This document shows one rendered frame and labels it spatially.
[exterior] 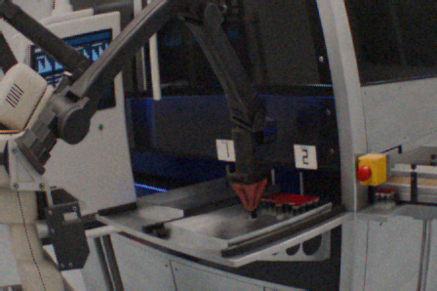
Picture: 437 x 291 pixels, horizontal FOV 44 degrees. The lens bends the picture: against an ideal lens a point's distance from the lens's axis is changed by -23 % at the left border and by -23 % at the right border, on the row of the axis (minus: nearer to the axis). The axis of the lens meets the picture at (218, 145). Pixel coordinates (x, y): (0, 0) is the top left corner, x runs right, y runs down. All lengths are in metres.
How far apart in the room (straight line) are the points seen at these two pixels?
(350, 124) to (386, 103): 0.19
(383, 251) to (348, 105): 0.49
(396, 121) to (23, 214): 1.09
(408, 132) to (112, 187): 1.14
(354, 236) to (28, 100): 0.94
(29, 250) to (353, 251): 0.89
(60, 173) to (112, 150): 0.26
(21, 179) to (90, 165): 1.11
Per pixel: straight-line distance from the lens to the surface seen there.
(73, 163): 2.29
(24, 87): 1.37
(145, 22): 1.31
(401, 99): 1.84
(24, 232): 1.44
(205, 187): 2.15
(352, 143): 1.63
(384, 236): 1.83
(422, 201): 1.63
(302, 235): 1.55
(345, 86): 1.62
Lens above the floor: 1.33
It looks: 8 degrees down
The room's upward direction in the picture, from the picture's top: 7 degrees counter-clockwise
